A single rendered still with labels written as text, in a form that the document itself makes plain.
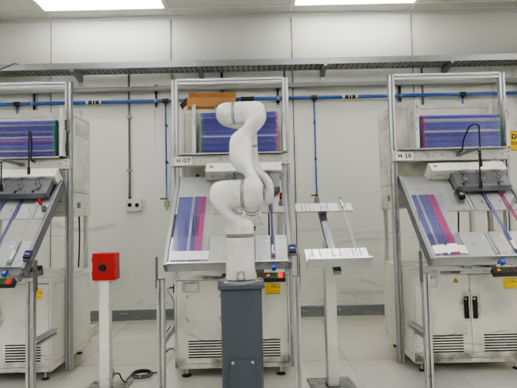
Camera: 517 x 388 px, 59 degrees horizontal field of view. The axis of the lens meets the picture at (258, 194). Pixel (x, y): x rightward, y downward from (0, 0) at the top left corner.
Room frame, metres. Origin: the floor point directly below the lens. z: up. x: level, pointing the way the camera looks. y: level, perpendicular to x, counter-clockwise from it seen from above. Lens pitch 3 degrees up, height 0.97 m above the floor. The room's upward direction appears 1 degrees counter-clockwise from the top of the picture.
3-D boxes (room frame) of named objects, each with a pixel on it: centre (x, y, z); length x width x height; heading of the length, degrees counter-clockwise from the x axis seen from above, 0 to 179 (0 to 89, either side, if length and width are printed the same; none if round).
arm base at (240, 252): (1.89, 0.08, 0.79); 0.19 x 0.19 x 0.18
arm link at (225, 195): (1.90, 0.11, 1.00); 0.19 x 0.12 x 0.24; 83
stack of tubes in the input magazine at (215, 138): (2.99, 0.12, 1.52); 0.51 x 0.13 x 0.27; 90
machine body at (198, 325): (3.11, 0.18, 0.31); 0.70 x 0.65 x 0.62; 90
